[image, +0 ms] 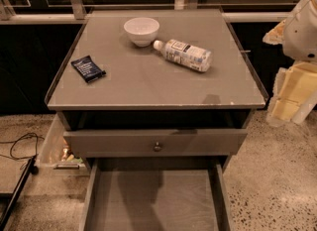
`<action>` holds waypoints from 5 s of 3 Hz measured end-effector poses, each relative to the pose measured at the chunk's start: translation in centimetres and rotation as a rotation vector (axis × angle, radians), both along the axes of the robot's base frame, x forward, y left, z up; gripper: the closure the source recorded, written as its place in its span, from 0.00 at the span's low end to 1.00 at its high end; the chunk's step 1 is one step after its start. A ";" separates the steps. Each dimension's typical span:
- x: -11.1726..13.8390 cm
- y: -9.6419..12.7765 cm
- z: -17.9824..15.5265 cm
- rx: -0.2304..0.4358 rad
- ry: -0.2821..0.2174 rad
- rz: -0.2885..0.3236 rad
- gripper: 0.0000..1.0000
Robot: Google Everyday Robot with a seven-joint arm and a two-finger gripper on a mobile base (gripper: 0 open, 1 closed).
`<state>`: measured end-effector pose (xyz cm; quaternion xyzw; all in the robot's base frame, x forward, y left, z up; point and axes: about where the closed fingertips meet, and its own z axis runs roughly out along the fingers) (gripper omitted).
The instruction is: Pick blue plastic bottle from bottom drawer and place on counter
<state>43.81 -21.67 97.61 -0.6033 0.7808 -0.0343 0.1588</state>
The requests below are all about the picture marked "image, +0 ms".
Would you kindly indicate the round metal drawer knob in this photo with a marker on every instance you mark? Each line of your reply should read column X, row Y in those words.
column 157, row 147

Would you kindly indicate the clear plastic water bottle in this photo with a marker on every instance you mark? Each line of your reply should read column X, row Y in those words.
column 184, row 54

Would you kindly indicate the white robot base pole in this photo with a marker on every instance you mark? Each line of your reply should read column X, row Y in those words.
column 305, row 109

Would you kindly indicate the dark blue snack packet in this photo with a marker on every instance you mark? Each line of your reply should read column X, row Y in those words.
column 88, row 69

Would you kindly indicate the grey cabinet with counter top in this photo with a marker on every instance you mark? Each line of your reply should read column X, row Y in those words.
column 141, row 90

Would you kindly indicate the clear plastic storage bin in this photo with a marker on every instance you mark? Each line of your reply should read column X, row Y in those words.
column 52, row 150

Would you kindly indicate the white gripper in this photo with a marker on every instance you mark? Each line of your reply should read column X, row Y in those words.
column 301, row 38

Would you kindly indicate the grey middle drawer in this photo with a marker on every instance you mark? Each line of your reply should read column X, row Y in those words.
column 140, row 143

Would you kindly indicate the open grey bottom drawer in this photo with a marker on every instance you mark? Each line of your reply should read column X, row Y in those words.
column 156, row 194

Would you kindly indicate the metal railing frame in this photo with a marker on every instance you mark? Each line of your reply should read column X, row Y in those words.
column 79, row 3

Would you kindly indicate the white ceramic bowl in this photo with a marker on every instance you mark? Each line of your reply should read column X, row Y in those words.
column 142, row 30

